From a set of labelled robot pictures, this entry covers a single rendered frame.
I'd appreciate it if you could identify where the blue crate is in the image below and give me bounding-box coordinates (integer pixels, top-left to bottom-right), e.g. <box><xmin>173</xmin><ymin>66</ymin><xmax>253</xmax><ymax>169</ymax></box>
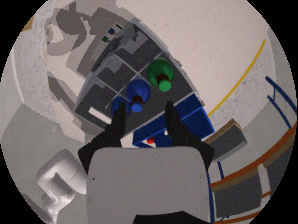
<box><xmin>132</xmin><ymin>93</ymin><xmax>215</xmax><ymax>148</ymax></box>

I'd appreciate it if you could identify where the white paper pick list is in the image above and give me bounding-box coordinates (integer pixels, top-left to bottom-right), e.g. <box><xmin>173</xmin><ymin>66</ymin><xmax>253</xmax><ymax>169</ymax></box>
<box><xmin>90</xmin><ymin>22</ymin><xmax>124</xmax><ymax>61</ymax></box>

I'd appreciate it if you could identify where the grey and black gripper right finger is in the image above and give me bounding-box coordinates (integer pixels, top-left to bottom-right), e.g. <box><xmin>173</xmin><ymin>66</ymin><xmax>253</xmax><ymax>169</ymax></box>
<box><xmin>164</xmin><ymin>101</ymin><xmax>215</xmax><ymax>173</ymax></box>

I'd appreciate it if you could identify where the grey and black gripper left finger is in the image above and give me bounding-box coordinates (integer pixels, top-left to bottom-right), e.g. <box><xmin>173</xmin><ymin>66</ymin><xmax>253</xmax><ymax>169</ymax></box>
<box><xmin>78</xmin><ymin>101</ymin><xmax>128</xmax><ymax>175</ymax></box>

